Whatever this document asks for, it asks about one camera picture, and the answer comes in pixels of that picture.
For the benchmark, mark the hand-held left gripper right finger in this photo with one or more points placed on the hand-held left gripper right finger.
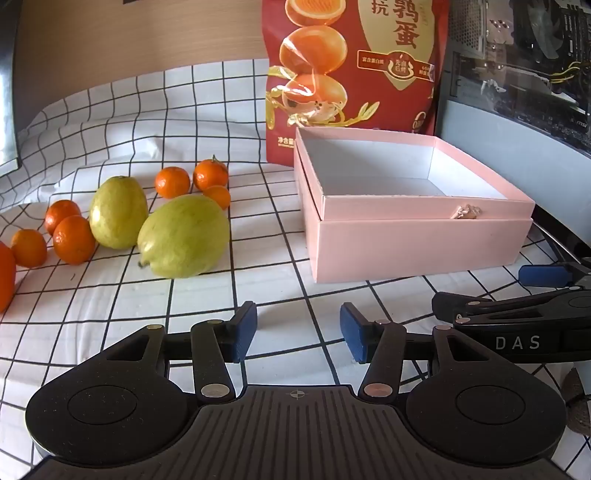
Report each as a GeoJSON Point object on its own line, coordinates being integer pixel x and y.
{"type": "Point", "coordinates": [353, 330]}

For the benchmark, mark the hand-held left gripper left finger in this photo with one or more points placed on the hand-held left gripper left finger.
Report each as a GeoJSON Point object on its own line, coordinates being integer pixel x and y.
{"type": "Point", "coordinates": [244, 332]}

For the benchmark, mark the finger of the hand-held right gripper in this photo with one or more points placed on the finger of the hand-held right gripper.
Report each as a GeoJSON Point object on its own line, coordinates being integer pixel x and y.
{"type": "Point", "coordinates": [450, 304]}
{"type": "Point", "coordinates": [545, 276]}

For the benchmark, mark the pink cardboard box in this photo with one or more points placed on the pink cardboard box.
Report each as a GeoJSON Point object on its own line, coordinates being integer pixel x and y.
{"type": "Point", "coordinates": [392, 249]}

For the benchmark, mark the large green guava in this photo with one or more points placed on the large green guava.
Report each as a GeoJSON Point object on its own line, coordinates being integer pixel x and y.
{"type": "Point", "coordinates": [184, 235]}

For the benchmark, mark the small orange tangerine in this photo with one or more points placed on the small orange tangerine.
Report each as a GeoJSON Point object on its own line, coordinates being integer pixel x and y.
{"type": "Point", "coordinates": [172, 182]}
{"type": "Point", "coordinates": [219, 196]}
{"type": "Point", "coordinates": [61, 211]}
{"type": "Point", "coordinates": [74, 240]}
{"type": "Point", "coordinates": [27, 249]}

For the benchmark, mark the small tangerine with stem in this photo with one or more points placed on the small tangerine with stem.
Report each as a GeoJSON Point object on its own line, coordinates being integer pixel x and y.
{"type": "Point", "coordinates": [210, 174]}

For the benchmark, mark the smaller green guava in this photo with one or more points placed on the smaller green guava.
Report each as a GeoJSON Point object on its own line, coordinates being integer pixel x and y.
{"type": "Point", "coordinates": [117, 212]}

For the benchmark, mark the large orange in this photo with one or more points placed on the large orange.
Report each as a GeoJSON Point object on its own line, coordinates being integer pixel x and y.
{"type": "Point", "coordinates": [6, 277]}

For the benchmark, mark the person's right hand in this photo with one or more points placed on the person's right hand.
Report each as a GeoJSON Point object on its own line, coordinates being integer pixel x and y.
{"type": "Point", "coordinates": [577, 383]}

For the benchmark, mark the white checkered tablecloth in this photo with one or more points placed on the white checkered tablecloth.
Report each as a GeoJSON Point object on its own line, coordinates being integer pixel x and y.
{"type": "Point", "coordinates": [277, 230]}

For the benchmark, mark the red snack bag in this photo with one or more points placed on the red snack bag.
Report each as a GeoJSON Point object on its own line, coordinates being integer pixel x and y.
{"type": "Point", "coordinates": [406, 92]}

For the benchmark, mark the computer case with glass panel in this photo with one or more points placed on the computer case with glass panel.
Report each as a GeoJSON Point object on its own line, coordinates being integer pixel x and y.
{"type": "Point", "coordinates": [508, 55]}

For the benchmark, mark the black monitor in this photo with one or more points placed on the black monitor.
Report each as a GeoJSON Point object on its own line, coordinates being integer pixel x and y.
{"type": "Point", "coordinates": [8, 83]}

